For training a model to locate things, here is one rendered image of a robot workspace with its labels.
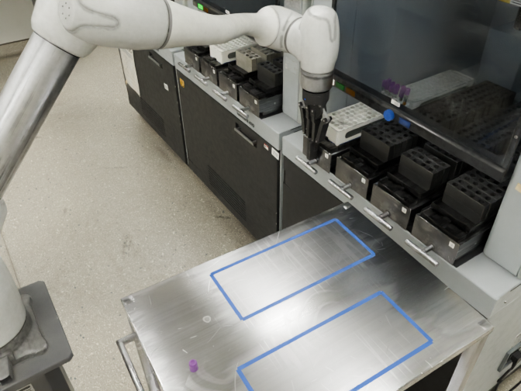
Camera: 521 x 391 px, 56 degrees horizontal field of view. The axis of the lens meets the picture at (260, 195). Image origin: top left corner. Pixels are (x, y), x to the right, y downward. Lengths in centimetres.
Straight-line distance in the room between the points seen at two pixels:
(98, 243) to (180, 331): 150
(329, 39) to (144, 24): 51
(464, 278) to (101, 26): 96
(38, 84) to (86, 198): 166
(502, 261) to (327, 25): 71
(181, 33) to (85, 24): 19
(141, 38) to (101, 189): 186
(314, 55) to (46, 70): 63
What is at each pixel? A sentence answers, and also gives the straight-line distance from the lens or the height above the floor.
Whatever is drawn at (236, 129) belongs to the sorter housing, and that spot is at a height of 62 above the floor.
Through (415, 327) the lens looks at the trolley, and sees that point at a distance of 102.
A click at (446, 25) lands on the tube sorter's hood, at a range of 117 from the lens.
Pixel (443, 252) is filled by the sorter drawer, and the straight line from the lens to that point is 127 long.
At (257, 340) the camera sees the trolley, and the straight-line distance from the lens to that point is 96.
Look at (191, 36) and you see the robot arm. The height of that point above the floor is 125.
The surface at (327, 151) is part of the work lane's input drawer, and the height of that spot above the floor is 80.
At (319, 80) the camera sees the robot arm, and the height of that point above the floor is 104.
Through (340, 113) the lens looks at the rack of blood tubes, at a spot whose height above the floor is 86.
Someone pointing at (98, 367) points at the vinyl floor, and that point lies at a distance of 200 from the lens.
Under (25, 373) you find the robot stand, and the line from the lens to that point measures 118.
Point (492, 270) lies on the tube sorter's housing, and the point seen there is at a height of 73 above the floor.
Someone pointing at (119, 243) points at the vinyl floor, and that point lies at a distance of 241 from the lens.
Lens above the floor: 161
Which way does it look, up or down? 39 degrees down
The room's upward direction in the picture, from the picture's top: 1 degrees counter-clockwise
